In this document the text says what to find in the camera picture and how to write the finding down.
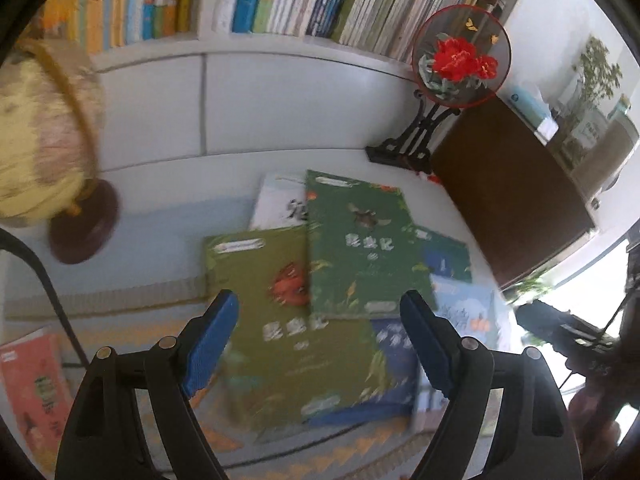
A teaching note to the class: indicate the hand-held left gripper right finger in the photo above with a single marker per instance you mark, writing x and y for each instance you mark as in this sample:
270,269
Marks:
425,340

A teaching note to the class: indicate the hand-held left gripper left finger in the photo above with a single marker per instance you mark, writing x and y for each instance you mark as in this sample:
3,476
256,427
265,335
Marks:
215,340

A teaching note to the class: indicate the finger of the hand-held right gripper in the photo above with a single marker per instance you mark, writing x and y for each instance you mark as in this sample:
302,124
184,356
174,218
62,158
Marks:
540,320

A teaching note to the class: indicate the blue book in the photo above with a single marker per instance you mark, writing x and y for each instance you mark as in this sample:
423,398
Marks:
395,350

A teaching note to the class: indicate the white illustrated book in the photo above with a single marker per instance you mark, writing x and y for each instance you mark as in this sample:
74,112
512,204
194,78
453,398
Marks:
470,305
275,200

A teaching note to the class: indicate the olive green book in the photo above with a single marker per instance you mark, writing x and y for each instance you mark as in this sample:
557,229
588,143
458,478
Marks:
250,270

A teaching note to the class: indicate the green illustrated book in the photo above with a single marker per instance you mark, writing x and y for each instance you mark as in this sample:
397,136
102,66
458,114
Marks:
445,260

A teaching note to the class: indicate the dark green book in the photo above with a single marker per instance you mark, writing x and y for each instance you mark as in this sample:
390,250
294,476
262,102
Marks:
350,270

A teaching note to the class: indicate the row of colourful shelved books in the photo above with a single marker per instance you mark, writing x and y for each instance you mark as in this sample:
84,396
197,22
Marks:
125,0

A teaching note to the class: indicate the person's right hand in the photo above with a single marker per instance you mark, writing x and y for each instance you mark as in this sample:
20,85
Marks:
597,410

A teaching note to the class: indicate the patterned blue table mat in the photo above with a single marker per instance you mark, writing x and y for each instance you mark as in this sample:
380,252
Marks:
150,260

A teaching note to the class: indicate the dark brown wooden cabinet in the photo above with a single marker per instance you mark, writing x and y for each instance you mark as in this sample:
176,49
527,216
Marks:
500,185

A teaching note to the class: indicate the red book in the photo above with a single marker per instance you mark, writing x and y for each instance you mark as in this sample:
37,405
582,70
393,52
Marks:
35,390

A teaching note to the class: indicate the blue and white tissue box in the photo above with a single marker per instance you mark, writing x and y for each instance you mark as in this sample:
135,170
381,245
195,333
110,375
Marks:
530,105

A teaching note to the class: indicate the green potted plant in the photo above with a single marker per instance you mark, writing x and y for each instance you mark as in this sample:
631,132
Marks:
595,75

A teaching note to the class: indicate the round embroidered fan ornament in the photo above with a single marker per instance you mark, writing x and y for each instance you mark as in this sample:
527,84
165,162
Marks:
460,60

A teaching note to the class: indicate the beige globe on wooden stand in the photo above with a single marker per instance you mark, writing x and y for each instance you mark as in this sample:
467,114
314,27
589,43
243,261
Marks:
30,125

